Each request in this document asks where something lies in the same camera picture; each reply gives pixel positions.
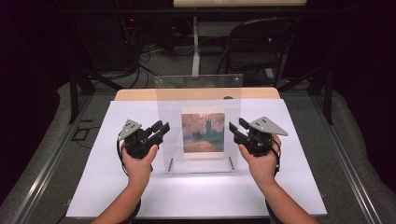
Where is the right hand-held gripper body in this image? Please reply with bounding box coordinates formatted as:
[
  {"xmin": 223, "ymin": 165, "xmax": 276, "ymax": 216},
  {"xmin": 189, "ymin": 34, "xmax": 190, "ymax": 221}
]
[{"xmin": 238, "ymin": 116, "xmax": 289, "ymax": 158}]

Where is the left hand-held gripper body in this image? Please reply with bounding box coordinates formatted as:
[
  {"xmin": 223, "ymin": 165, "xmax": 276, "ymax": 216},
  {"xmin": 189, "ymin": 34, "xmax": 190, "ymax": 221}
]
[{"xmin": 117, "ymin": 119, "xmax": 164, "ymax": 160}]

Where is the painting print with white border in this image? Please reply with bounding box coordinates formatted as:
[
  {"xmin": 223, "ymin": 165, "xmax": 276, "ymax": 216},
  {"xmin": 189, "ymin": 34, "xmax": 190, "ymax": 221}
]
[{"xmin": 180, "ymin": 106, "xmax": 226, "ymax": 160}]

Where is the clear acrylic picture frame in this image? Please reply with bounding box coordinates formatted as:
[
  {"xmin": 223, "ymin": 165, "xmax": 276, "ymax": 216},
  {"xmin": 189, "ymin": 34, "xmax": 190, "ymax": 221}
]
[{"xmin": 154, "ymin": 73, "xmax": 244, "ymax": 175}]

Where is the person's left hand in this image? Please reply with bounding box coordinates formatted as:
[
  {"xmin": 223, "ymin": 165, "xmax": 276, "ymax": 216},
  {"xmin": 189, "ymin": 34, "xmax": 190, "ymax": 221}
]
[{"xmin": 120, "ymin": 141, "xmax": 159, "ymax": 188}]

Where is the person's right hand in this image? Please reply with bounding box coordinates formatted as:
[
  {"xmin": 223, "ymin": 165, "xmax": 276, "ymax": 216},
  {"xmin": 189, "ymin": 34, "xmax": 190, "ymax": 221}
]
[{"xmin": 238, "ymin": 133, "xmax": 283, "ymax": 188}]

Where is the light wooden table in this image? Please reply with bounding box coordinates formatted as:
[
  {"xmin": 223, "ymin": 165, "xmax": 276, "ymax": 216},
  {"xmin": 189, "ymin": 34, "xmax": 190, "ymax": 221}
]
[{"xmin": 114, "ymin": 87, "xmax": 281, "ymax": 102}]

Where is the white table board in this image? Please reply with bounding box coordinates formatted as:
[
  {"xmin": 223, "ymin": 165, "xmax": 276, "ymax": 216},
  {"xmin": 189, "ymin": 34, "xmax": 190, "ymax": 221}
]
[{"xmin": 65, "ymin": 98, "xmax": 328, "ymax": 219}]

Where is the black folding chair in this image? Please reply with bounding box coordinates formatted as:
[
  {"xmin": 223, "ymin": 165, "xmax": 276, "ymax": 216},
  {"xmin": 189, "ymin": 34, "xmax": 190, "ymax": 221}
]
[{"xmin": 215, "ymin": 17, "xmax": 300, "ymax": 89}]

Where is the black metal stand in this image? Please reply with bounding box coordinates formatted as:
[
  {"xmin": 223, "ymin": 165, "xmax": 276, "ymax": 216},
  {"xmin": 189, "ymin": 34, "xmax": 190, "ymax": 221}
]
[
  {"xmin": 68, "ymin": 64, "xmax": 124, "ymax": 125},
  {"xmin": 276, "ymin": 60, "xmax": 334, "ymax": 126}
]

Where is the white desk with metal legs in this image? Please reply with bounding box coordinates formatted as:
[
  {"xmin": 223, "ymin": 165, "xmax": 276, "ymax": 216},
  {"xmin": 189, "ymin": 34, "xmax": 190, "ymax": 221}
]
[{"xmin": 172, "ymin": 0, "xmax": 309, "ymax": 80}]

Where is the black computer tower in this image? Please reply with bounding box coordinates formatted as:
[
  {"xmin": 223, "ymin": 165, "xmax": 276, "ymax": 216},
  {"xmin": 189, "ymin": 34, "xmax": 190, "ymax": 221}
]
[{"xmin": 74, "ymin": 12, "xmax": 139, "ymax": 72}]

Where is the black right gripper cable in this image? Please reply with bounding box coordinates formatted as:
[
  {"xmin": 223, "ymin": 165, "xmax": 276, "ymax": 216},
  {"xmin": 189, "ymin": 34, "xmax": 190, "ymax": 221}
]
[{"xmin": 264, "ymin": 138, "xmax": 283, "ymax": 224}]

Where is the black floor cable bundle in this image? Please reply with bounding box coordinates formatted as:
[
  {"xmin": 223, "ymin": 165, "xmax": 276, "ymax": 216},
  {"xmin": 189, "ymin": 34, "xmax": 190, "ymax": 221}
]
[{"xmin": 120, "ymin": 15, "xmax": 191, "ymax": 90}]

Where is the aluminium floor rail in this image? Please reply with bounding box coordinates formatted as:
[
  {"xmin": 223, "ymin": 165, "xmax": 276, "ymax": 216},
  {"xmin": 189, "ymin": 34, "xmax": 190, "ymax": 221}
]
[
  {"xmin": 311, "ymin": 92, "xmax": 385, "ymax": 224},
  {"xmin": 8, "ymin": 92, "xmax": 94, "ymax": 224}
]

